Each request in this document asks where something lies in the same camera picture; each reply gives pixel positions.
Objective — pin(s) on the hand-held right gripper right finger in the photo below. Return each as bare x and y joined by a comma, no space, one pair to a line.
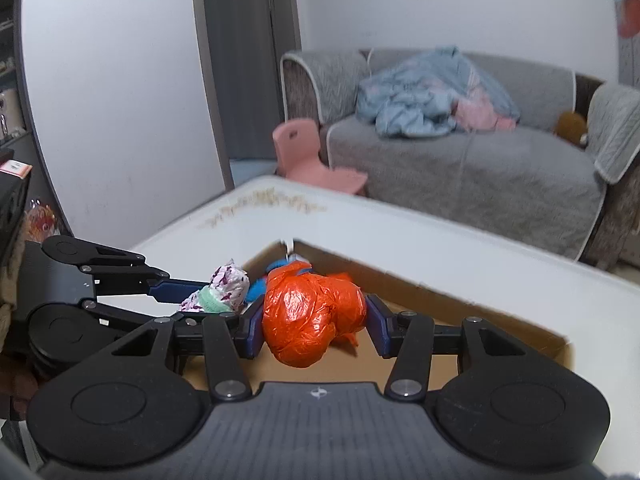
376,327

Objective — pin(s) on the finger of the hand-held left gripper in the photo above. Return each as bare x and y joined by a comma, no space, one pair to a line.
170,290
130,316

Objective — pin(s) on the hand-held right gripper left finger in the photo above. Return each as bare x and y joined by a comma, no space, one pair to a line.
253,332

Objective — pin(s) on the blue knit item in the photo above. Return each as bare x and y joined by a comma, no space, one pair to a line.
256,287

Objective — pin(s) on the purple patterned white cloth bundle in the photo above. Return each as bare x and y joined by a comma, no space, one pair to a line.
227,285

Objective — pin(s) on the orange plastic bag bundle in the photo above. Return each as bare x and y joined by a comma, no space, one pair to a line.
305,315

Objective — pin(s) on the cardboard box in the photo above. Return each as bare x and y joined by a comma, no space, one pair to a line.
425,295

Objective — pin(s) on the orange patterned bag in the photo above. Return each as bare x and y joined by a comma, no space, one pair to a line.
42,222

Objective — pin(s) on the red and white box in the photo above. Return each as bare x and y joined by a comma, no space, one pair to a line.
15,167

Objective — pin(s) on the grey sofa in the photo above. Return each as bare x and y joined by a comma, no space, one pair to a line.
450,175

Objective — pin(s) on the pink plastic chair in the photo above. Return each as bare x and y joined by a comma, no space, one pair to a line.
300,150

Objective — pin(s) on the grey door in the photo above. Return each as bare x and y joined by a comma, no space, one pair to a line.
245,85

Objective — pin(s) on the dark shelf unit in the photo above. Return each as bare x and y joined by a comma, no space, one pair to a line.
10,110

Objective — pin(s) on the light blue blanket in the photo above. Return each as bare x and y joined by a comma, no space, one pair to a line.
410,105

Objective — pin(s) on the pink cloth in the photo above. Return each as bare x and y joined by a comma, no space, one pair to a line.
475,112

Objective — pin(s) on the brown plush toy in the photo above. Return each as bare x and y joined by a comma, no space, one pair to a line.
570,127

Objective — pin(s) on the grey knit sofa throw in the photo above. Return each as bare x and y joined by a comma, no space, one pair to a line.
612,125

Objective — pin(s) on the grey fridge with flower stickers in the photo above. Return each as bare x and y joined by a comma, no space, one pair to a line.
629,60

